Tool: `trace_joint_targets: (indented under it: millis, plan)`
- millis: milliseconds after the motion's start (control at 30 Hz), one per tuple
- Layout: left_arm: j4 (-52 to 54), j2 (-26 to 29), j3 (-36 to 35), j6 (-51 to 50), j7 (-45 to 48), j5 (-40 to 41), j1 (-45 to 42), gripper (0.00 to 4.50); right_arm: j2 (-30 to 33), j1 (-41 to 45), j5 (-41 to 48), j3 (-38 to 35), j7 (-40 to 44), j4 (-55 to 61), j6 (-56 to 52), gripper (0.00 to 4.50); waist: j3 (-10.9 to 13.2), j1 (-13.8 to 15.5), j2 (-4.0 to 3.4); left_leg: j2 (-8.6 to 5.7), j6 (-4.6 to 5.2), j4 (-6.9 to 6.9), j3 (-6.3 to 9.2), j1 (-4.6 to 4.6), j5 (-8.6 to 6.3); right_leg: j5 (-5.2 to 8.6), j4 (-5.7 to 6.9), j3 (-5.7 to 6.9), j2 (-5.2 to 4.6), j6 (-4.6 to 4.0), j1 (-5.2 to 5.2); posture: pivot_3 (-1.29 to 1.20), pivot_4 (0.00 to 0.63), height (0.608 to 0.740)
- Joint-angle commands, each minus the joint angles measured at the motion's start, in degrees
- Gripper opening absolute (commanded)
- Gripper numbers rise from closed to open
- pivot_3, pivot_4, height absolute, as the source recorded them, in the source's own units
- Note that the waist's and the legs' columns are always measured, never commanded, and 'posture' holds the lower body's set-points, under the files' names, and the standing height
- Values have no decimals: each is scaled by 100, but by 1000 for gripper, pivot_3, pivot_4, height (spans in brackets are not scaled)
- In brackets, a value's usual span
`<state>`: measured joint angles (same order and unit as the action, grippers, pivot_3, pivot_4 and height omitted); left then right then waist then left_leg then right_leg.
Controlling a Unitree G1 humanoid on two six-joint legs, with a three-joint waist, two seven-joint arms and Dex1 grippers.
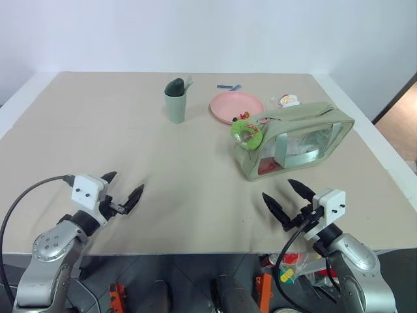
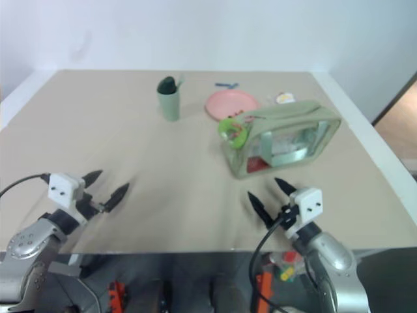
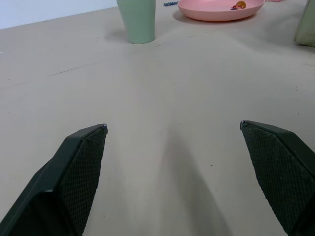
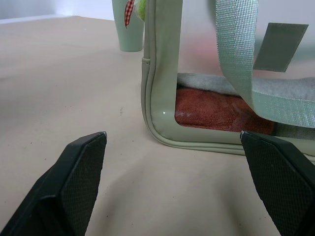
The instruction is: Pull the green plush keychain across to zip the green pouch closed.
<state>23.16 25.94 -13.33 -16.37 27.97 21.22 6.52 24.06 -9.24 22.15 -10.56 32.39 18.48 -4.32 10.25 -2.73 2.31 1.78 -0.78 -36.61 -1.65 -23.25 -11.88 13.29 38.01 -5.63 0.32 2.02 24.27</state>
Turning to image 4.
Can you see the grey towel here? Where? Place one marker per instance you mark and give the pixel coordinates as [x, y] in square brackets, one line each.
[206, 83]

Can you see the rust red towel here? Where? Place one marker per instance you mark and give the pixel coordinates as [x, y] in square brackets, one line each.
[211, 113]

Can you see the green fuzzy ball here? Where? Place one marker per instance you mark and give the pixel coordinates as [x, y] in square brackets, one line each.
[142, 7]

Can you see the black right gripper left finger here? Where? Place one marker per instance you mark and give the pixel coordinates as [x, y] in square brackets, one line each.
[73, 182]

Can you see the pale green vase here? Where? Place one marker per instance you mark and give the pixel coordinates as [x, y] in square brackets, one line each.
[129, 34]

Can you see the red checked ribbon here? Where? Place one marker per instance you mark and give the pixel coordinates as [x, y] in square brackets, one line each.
[128, 12]

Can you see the clear green-trimmed tote bag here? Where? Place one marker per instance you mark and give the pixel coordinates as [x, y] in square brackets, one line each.
[162, 73]

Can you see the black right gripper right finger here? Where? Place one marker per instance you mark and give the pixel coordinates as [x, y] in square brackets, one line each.
[278, 182]

